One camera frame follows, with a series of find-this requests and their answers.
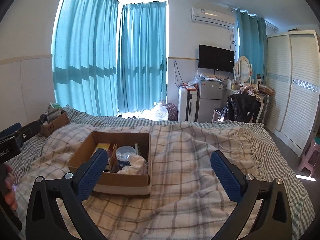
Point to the white sliding wardrobe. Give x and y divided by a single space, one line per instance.
293 73

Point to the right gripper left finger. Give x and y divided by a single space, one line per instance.
44 219

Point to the teal curtain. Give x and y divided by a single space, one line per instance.
253 41
84 56
142 56

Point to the small cardboard box with clutter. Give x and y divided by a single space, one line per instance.
54 118

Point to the plaid bed blanket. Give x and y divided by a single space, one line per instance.
187 200

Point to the silver mini fridge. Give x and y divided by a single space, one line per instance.
210 94

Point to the white plastic bag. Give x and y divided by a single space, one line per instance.
158 113

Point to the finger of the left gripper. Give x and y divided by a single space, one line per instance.
10 130
27 132

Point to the oval vanity mirror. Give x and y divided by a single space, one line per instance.
243 70

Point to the white suitcase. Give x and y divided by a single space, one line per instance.
187 99

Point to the pink plastic stool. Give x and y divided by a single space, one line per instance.
310 158

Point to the black wall television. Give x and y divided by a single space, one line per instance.
216 58

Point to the right teal curtain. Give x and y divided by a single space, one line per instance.
253 41

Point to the tan paper box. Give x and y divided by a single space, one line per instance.
105 146

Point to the red box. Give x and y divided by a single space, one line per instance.
111 159

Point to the large open cardboard box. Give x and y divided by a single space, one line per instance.
113 183

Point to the person's left hand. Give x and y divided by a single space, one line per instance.
10 196

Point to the clear round plastic container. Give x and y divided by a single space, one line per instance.
123 154

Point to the white lace cloth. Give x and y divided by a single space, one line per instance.
138 166

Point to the left teal curtain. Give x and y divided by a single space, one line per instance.
84 56

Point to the middle teal curtain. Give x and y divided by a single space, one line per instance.
142 56

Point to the grey checked bed sheet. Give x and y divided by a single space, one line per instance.
48 157

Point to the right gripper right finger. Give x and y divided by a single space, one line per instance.
273 220

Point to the black jacket on chair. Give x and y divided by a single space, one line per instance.
241 108

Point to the white air conditioner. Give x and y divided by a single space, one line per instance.
212 17

